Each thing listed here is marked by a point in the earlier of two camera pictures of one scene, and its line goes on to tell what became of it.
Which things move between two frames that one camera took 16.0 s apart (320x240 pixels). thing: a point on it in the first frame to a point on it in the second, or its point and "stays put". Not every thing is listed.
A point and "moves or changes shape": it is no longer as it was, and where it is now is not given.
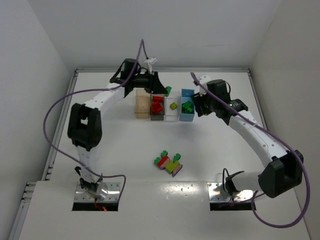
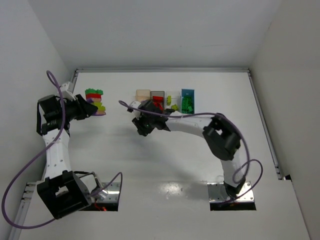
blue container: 186,108 stays put
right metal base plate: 216,193 stays put
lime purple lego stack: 173,166 moves or changes shape
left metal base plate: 113,194 stays put
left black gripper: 154,82 to 80,108
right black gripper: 203,105 to 146,110
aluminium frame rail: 25,196 stays put
